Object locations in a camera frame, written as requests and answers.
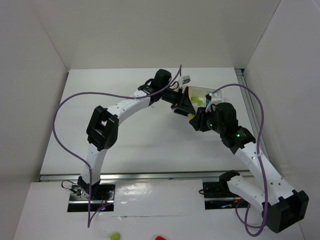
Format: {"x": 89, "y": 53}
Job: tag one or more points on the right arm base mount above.
{"x": 216, "y": 197}

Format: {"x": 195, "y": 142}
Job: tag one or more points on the white divided container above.
{"x": 201, "y": 92}

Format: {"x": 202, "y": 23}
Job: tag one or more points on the red object foreground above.
{"x": 160, "y": 238}

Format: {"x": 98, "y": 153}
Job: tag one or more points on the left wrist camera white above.
{"x": 184, "y": 79}

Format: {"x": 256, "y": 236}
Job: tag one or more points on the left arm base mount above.
{"x": 102, "y": 199}

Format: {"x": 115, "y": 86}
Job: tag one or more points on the aluminium rail right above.
{"x": 248, "y": 101}

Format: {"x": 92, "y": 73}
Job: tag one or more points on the aluminium rail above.
{"x": 248, "y": 101}
{"x": 138, "y": 176}

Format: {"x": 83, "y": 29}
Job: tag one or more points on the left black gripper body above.
{"x": 180, "y": 99}

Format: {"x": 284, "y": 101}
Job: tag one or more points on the small green lego brick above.
{"x": 200, "y": 103}

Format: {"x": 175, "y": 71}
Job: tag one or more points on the aluminium rail front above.
{"x": 138, "y": 176}

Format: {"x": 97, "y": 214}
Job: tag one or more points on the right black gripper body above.
{"x": 200, "y": 120}

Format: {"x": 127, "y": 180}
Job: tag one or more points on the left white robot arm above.
{"x": 103, "y": 127}

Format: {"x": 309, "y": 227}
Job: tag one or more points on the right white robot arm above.
{"x": 280, "y": 205}

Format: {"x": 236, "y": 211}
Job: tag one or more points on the lime green lego foreground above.
{"x": 115, "y": 236}

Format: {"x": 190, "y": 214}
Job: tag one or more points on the pale green lego piece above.
{"x": 190, "y": 116}

